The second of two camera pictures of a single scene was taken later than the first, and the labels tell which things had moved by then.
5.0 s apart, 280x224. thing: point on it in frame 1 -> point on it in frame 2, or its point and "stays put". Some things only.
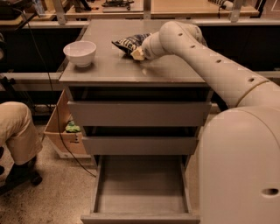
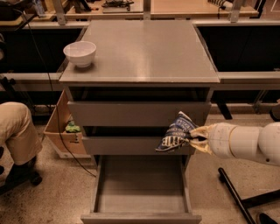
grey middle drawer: (141, 145) stays put
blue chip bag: (131, 42) -> (178, 133)
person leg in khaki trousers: (19, 131) stays put
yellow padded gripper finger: (138, 54) -> (201, 145)
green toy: (72, 128) stays put
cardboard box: (62, 142) stays put
